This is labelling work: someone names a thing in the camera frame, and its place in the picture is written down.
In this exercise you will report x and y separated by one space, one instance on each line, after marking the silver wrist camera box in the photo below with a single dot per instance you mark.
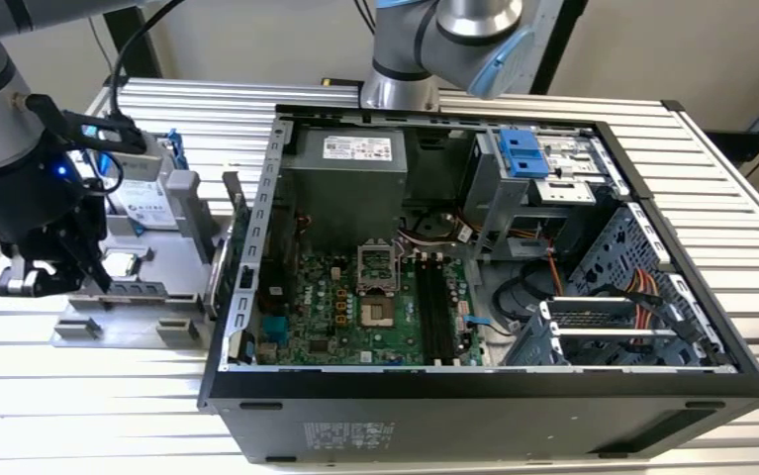
135 165

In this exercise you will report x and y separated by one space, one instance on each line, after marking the white barcode tag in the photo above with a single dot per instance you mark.
463 235

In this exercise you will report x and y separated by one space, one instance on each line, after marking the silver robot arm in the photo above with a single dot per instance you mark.
406 59

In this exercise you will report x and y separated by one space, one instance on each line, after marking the green motherboard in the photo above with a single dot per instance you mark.
386 346

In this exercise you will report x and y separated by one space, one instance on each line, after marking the blue drive latch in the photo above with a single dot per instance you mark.
520 153

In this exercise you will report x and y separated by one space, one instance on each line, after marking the blue data plug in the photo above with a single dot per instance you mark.
478 319

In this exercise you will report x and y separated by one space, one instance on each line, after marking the grey parts rack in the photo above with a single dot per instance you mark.
128 329

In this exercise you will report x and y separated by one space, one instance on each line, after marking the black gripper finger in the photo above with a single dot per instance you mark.
91 247

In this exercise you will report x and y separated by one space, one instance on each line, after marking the blue RAM stick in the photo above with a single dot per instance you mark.
138 288

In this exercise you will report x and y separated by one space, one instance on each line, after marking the silver CPU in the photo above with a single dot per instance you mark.
121 264

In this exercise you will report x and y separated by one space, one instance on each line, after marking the black case fan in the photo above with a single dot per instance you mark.
283 237

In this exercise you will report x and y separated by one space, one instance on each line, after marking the silver disk bay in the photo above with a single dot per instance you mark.
590 314

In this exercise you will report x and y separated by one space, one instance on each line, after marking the CPU socket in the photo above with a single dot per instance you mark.
379 313

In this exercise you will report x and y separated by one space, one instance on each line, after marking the black metal stand post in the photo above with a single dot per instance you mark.
144 62
558 49

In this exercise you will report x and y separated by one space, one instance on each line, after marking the black RAM slot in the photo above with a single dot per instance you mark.
426 316
446 316

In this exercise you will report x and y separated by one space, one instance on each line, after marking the green graphics card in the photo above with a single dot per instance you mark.
239 222

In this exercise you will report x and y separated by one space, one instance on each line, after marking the hard disk in blue carrier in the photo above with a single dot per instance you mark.
148 208

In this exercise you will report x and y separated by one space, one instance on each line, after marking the black PC case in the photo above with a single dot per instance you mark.
418 425

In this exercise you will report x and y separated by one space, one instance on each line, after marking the silver optical drive cage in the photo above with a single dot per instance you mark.
484 198

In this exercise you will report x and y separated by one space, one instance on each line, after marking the grey power supply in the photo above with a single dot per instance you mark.
346 213

